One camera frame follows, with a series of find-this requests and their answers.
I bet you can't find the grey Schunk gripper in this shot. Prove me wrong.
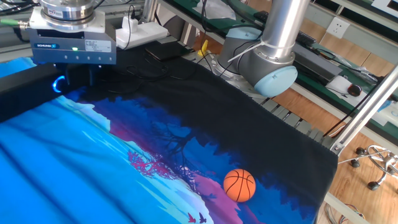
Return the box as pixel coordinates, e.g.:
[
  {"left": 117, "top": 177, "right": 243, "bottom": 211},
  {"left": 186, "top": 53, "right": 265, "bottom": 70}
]
[{"left": 26, "top": 27, "right": 118, "bottom": 87}]

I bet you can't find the grey cable bundle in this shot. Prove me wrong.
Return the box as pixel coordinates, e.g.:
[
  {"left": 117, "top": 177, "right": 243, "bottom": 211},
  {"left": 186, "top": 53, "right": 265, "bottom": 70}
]
[{"left": 325, "top": 202, "right": 366, "bottom": 224}]

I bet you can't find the chrome chair base with casters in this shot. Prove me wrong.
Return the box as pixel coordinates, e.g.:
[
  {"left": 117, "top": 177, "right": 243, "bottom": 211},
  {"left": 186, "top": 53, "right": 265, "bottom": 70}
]
[{"left": 337, "top": 144, "right": 398, "bottom": 191}]

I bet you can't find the black flat box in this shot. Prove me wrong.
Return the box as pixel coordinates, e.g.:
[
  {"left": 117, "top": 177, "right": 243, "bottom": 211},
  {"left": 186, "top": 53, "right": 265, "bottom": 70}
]
[{"left": 145, "top": 40, "right": 195, "bottom": 62}]

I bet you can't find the silver force torque sensor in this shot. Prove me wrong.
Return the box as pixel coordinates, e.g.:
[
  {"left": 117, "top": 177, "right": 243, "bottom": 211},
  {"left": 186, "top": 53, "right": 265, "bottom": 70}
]
[{"left": 39, "top": 0, "right": 96, "bottom": 31}]

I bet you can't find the black soundbar speaker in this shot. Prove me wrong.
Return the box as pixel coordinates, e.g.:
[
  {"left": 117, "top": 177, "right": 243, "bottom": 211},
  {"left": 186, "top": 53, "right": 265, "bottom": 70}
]
[{"left": 0, "top": 60, "right": 114, "bottom": 124}]

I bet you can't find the orange mini basketball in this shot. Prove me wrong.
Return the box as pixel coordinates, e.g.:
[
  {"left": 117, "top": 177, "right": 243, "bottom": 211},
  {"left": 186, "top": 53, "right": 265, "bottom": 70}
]
[{"left": 223, "top": 168, "right": 257, "bottom": 203}]

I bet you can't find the white mouse pad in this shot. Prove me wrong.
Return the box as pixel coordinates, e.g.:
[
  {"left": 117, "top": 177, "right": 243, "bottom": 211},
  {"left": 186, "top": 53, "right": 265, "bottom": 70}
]
[{"left": 325, "top": 74, "right": 374, "bottom": 108}]

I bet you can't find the clear plastic bag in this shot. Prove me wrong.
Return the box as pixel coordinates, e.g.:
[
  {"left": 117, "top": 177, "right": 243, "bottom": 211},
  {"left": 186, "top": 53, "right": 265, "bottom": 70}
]
[{"left": 192, "top": 0, "right": 237, "bottom": 21}]

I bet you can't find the white adapter plate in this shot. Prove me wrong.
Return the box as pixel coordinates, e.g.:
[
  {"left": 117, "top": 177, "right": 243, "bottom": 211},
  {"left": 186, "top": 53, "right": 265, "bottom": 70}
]
[{"left": 28, "top": 6, "right": 106, "bottom": 34}]

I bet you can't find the white charger plug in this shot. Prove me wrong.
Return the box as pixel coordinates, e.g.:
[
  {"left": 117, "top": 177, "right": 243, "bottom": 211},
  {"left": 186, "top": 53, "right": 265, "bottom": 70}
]
[{"left": 121, "top": 15, "right": 139, "bottom": 34}]

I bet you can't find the black computer mouse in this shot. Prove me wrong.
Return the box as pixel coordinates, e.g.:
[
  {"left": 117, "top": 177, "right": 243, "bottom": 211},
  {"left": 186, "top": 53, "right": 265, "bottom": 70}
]
[{"left": 347, "top": 83, "right": 363, "bottom": 97}]

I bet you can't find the grey flat device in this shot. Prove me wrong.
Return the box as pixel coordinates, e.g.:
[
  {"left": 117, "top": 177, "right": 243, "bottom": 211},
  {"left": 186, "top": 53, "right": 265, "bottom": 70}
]
[{"left": 294, "top": 43, "right": 345, "bottom": 82}]

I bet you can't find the black knob with blue ring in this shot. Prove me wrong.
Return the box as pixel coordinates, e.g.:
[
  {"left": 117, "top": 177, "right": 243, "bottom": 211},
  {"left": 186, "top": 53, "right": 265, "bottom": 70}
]
[{"left": 51, "top": 75, "right": 68, "bottom": 94}]

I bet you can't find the thin black cable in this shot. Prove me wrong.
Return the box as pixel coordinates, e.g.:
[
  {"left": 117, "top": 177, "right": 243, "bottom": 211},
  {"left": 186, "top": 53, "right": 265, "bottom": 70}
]
[{"left": 105, "top": 4, "right": 218, "bottom": 94}]

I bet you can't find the white power strip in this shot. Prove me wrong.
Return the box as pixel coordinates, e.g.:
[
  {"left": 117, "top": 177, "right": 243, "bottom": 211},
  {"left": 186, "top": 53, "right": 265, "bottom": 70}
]
[{"left": 115, "top": 21, "right": 169, "bottom": 50}]

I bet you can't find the small yellow object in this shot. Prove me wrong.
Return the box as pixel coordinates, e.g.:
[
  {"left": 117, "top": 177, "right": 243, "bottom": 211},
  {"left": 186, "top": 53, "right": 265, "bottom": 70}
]
[{"left": 198, "top": 39, "right": 209, "bottom": 57}]

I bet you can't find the aluminium frame post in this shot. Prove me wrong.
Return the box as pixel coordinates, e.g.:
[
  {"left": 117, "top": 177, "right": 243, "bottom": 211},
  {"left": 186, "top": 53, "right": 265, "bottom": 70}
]
[
  {"left": 330, "top": 63, "right": 398, "bottom": 156},
  {"left": 140, "top": 0, "right": 159, "bottom": 25}
]

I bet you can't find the white wall socket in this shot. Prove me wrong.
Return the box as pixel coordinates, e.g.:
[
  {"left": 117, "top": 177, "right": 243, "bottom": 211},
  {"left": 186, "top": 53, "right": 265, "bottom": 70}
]
[{"left": 326, "top": 16, "right": 351, "bottom": 40}]

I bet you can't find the long white zip tie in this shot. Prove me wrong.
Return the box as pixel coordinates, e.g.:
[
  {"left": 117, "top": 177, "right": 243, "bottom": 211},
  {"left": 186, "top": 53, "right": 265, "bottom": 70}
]
[{"left": 227, "top": 40, "right": 296, "bottom": 63}]

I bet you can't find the blue landscape print cloth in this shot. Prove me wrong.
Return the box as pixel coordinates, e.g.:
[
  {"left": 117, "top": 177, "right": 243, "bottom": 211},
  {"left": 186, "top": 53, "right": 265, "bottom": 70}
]
[{"left": 0, "top": 42, "right": 339, "bottom": 224}]

